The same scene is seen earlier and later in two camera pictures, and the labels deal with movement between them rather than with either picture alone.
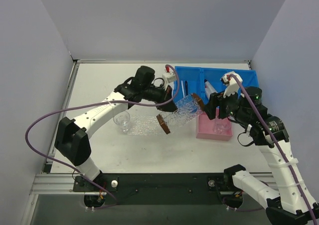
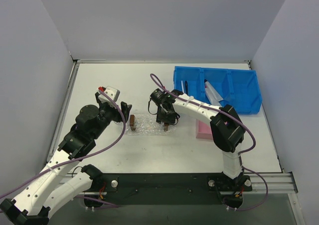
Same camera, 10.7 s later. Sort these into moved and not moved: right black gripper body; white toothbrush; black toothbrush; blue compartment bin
Moved: right black gripper body
Not moved: white toothbrush; blue compartment bin; black toothbrush
